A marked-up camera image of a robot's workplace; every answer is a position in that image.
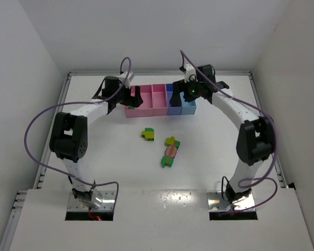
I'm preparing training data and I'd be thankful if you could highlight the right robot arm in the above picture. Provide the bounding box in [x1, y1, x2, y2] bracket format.
[170, 64, 275, 203]

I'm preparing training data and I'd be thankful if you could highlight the brown lego plate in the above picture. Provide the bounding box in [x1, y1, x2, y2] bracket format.
[165, 141, 178, 167]

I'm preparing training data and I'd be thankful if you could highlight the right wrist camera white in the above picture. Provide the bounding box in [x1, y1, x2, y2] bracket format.
[180, 64, 197, 83]

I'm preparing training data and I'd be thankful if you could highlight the light blue container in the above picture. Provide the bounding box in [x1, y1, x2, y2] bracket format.
[181, 94, 196, 115]

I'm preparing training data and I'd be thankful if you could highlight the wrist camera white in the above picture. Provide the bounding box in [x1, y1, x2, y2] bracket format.
[118, 71, 134, 86]
[180, 64, 197, 83]

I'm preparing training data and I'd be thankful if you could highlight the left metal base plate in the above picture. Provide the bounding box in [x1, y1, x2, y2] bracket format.
[67, 190, 116, 212]

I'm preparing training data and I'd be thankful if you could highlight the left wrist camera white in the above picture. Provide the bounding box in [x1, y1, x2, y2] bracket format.
[118, 71, 134, 86]

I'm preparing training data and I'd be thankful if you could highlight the metal base plate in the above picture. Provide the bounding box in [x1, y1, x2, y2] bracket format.
[67, 190, 116, 212]
[207, 190, 256, 213]

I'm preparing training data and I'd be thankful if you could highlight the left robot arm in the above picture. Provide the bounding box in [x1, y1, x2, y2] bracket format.
[49, 72, 143, 208]

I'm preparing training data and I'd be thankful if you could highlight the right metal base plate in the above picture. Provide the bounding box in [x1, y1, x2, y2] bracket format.
[207, 190, 256, 213]

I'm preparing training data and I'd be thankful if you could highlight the pink divided container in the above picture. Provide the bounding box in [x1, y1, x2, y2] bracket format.
[125, 84, 168, 118]

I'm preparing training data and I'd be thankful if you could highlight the purple butterfly lego brick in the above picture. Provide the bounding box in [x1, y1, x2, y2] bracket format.
[165, 145, 178, 158]

